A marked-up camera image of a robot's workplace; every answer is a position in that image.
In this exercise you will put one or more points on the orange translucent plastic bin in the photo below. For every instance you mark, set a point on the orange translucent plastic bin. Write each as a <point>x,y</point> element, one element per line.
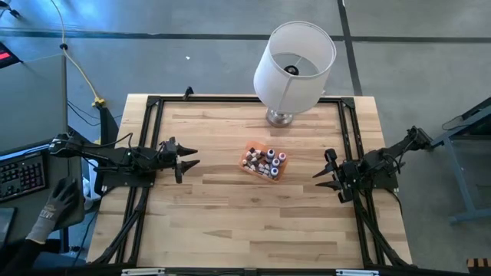
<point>283,169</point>

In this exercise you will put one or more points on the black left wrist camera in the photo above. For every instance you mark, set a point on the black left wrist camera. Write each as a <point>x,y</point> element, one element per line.
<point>167,147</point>

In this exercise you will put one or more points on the small red-banded white-label bottle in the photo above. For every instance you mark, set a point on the small red-banded white-label bottle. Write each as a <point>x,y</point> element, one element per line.
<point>259,153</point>

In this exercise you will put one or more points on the black backlit keyboard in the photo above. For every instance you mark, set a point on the black backlit keyboard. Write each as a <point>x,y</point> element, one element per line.
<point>21,176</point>

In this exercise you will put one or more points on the person's gloved hand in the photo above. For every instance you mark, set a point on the person's gloved hand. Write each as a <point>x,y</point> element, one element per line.
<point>57,203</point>

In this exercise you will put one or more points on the large maroon-tipped food coloring bottle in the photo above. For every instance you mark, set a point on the large maroon-tipped food coloring bottle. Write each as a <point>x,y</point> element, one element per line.
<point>275,162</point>

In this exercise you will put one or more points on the small black clamp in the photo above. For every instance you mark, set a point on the small black clamp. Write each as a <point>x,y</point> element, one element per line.
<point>188,92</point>

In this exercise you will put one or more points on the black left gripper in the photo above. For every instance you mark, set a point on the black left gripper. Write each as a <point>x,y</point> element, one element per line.
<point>178,165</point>

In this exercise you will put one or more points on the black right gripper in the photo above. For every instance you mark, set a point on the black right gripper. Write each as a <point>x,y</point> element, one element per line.
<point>339,180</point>

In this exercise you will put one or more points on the large red food coloring bottle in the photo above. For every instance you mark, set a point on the large red food coloring bottle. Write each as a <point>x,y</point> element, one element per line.
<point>282,156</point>

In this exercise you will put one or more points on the black device with red display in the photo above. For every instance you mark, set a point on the black device with red display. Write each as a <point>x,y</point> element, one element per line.
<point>5,55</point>

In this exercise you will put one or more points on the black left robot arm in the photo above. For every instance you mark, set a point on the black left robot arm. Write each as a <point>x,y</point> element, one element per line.
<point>115,155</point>

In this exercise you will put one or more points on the small dark food coloring bottle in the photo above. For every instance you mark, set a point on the small dark food coloring bottle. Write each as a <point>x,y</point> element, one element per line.
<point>261,167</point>
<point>265,173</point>

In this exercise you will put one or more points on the grey desk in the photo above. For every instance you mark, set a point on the grey desk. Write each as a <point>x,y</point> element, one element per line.
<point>30,103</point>

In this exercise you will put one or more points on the black tablet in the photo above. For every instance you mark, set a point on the black tablet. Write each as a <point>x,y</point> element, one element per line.
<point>7,226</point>

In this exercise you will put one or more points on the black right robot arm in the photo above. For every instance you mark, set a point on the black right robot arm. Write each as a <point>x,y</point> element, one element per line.
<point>387,157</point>

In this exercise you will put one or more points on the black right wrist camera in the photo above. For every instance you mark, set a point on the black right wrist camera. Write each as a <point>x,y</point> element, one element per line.
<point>351,168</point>

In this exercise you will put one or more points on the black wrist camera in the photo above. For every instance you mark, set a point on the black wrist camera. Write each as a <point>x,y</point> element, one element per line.
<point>167,147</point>
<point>351,168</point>

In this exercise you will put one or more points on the large blue food coloring bottle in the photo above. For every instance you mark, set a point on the large blue food coloring bottle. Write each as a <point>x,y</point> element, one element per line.
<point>274,171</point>

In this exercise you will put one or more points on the white shade table lamp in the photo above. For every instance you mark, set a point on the white shade table lamp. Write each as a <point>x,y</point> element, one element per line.
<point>276,88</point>

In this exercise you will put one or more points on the white metal clamp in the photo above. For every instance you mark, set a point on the white metal clamp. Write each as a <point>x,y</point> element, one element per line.
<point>356,272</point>
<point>144,272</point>

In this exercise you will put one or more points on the black aluminium table frame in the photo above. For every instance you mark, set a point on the black aluminium table frame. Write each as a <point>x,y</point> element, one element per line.
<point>249,99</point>

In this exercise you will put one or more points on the large black food coloring bottle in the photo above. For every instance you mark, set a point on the large black food coloring bottle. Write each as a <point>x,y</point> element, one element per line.
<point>270,154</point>

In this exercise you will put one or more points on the small purple food coloring bottle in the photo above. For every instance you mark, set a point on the small purple food coloring bottle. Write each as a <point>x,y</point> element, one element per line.
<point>252,150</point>

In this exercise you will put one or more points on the person's forearm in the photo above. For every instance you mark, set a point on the person's forearm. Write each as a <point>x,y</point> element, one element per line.
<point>15,257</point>

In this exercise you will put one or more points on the blue-grey metal table frame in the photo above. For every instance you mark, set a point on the blue-grey metal table frame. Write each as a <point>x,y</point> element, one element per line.
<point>456,153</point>

